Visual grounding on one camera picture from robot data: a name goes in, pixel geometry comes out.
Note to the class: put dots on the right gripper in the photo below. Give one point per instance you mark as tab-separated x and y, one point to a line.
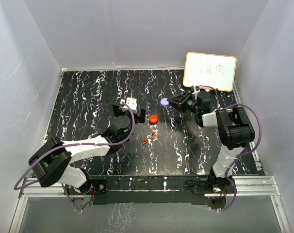
178	101

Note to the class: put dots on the aluminium frame rail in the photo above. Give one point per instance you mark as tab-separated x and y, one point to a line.
256	209

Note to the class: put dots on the yellow framed whiteboard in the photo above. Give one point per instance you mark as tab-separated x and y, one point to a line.
214	70

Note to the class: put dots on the orange earbud charging case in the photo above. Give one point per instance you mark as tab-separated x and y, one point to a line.
153	119

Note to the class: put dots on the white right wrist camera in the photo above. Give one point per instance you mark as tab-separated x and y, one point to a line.
195	90

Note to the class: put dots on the lilac earbud charging case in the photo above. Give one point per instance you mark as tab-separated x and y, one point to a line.
164	102

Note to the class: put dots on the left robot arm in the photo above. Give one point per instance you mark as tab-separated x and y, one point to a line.
52	162

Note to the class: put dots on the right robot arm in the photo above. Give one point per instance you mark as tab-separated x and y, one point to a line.
234	128

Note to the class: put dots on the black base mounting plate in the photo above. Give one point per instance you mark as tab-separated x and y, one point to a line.
149	188

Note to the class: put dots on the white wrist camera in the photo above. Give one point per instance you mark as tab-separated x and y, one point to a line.
129	103
195	90

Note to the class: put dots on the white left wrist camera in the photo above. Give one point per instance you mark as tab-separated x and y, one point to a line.
129	103

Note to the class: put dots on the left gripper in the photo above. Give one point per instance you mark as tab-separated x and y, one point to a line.
139	119

